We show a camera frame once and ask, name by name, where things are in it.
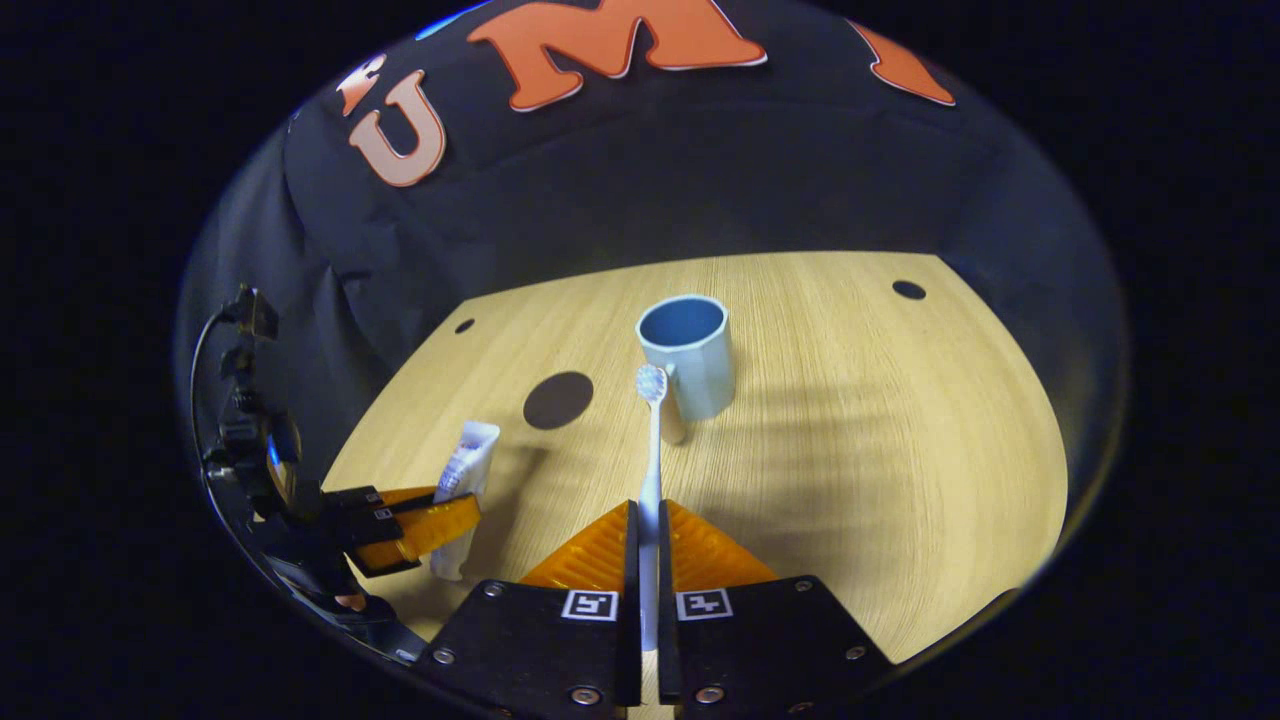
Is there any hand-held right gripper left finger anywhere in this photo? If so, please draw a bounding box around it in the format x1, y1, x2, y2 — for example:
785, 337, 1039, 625
415, 500, 642, 720

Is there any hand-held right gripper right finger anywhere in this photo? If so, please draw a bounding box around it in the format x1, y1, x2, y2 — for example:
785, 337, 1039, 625
656, 500, 897, 720

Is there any white toothpaste tube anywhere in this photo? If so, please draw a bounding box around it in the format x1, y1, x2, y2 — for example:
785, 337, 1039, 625
430, 420, 501, 582

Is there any white toothbrush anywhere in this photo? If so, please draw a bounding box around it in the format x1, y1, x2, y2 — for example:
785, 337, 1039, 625
636, 363, 670, 653

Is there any light blue cup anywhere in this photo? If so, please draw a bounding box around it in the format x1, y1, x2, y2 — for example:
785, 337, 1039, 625
636, 294, 737, 447

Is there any black backdrop cloth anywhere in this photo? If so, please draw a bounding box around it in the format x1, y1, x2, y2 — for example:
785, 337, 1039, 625
175, 0, 1131, 561

